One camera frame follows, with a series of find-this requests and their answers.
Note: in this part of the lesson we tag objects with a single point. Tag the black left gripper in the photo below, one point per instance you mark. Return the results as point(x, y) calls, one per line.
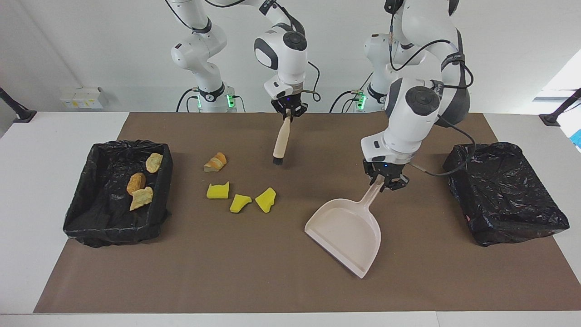
point(386, 170)

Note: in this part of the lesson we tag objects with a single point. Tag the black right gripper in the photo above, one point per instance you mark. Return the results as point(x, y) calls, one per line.
point(290, 103)

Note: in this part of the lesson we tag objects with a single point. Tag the beige hand brush black bristles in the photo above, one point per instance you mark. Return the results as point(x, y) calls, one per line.
point(281, 141)

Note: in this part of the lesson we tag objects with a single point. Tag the beige plastic dustpan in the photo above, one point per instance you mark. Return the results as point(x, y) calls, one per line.
point(347, 236)

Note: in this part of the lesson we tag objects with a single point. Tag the striped croissant piece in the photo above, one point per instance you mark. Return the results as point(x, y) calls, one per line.
point(216, 162)
point(154, 162)

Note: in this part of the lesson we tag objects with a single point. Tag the yellow sponge piece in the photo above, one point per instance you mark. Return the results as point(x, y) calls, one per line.
point(266, 200)
point(239, 204)
point(218, 191)

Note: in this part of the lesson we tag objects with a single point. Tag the brown oval bread roll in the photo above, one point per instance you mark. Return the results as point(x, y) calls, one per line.
point(135, 183)

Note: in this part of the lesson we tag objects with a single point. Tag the pale cream bread piece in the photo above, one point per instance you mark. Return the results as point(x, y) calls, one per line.
point(141, 198)

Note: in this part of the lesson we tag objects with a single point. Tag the bin with black bag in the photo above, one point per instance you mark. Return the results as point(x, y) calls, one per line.
point(100, 218)
point(504, 195)

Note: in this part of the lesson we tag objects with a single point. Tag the brown table mat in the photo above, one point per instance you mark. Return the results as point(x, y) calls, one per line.
point(227, 272)

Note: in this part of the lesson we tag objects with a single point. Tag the black stand foot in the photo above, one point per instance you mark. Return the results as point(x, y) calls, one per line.
point(20, 114)
point(551, 119)

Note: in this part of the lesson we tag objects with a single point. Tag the blue object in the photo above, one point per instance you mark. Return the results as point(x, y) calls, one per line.
point(577, 138)

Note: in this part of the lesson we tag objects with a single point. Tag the white wall outlet box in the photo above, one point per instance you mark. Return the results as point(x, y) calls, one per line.
point(81, 97)

